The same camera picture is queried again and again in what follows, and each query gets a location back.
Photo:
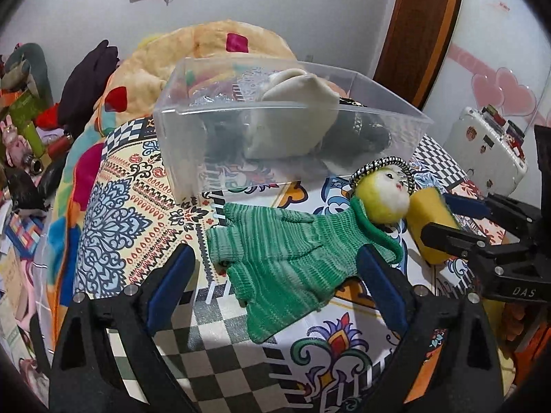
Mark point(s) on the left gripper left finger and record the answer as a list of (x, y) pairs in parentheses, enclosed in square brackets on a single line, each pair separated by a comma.
[(84, 375)]

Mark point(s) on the right hand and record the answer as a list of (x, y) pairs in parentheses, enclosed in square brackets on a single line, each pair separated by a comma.
[(512, 321)]

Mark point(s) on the brown wooden door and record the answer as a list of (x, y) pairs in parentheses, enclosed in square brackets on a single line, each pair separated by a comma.
[(415, 47)]

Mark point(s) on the green box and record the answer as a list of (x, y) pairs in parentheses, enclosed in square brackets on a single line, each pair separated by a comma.
[(23, 112)]

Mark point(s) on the black hat with chain trim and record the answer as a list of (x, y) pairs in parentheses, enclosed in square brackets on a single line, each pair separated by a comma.
[(354, 137)]

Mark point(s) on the yellow plush doll green scarf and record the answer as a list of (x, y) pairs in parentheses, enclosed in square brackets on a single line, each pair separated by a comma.
[(381, 197)]

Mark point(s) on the dark purple garment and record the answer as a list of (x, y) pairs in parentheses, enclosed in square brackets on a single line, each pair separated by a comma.
[(85, 86)]

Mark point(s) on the clear plastic storage box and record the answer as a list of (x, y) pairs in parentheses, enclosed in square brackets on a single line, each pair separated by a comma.
[(231, 84)]

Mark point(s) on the colourful patterned bed sheet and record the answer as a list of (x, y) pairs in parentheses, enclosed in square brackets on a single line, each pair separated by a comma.
[(114, 220)]

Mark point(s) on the grey item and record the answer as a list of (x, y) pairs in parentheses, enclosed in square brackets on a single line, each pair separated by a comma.
[(224, 138)]

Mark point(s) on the pink rabbit figurine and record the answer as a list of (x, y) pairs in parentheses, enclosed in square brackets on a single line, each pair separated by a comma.
[(17, 148)]

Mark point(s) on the pink heart wall decoration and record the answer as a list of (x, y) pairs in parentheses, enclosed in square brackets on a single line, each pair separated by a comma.
[(502, 90)]

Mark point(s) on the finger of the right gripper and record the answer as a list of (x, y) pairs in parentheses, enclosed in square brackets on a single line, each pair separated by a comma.
[(460, 240), (478, 206)]

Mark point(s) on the yellow sponge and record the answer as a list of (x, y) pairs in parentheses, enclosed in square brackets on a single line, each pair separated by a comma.
[(427, 205)]

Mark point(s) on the grey green plush toy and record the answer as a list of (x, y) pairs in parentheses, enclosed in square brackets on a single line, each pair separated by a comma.
[(26, 67)]

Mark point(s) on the white drawstring cloth bag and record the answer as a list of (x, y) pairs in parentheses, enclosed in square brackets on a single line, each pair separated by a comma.
[(287, 132)]

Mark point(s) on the white suitcase with stickers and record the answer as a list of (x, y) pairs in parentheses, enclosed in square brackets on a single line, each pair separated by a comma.
[(486, 152)]

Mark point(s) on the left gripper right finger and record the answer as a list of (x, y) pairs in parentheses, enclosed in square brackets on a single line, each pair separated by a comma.
[(447, 358)]

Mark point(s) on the yellow fleece blanket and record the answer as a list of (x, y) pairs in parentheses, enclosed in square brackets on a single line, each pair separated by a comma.
[(130, 92)]

